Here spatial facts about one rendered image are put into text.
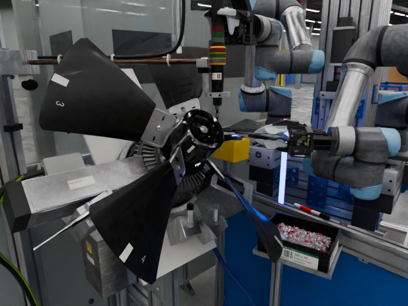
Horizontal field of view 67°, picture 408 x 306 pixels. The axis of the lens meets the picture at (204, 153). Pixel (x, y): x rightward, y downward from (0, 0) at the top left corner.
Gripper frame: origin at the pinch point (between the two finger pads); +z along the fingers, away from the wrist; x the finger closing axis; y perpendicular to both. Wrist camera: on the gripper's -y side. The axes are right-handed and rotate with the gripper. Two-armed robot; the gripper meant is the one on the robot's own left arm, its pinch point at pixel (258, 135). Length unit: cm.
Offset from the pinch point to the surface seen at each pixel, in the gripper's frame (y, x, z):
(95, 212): 45, 0, 27
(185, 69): -5.5, -17.7, 22.1
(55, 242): -10, 55, 85
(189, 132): 18.2, -6.2, 15.8
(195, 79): -2.3, -15.2, 18.4
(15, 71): 4, -18, 72
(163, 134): 14.8, -4.2, 23.4
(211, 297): -56, 124, 25
